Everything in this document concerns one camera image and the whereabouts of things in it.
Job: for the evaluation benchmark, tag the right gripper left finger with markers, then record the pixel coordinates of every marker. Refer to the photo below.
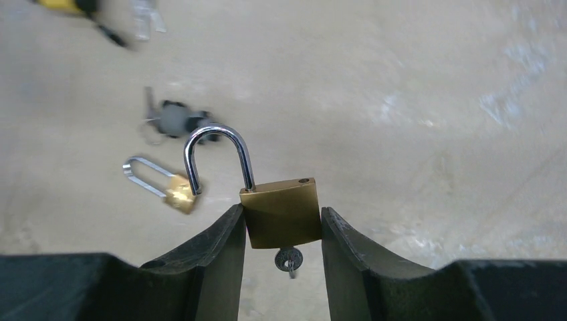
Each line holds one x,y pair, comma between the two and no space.
198,280

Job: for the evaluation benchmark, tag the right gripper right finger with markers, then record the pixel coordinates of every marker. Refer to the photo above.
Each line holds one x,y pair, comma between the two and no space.
366,281

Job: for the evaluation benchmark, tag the small silver padlock key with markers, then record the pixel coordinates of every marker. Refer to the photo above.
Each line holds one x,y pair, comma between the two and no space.
289,259

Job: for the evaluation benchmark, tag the brass padlock long shackle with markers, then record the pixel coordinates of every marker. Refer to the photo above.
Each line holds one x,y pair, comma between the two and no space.
176,193

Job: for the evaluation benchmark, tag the black key bunch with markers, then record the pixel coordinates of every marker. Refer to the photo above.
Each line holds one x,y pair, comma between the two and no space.
171,119

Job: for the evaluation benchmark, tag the yellow black padlock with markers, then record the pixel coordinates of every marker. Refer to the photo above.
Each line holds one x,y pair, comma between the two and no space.
89,9

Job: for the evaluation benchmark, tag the small silver key pair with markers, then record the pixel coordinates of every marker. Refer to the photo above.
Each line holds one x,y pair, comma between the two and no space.
146,15

